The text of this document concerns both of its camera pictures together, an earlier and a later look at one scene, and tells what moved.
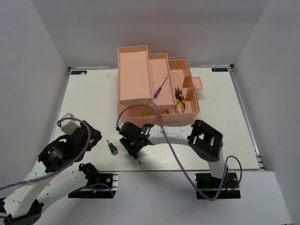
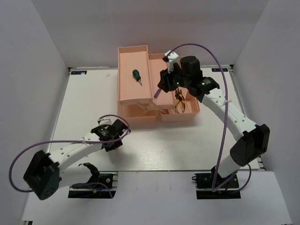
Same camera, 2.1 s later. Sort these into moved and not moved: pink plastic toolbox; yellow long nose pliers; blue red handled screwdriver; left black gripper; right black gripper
Moved: left black gripper; right black gripper
Not moved: pink plastic toolbox; yellow long nose pliers; blue red handled screwdriver
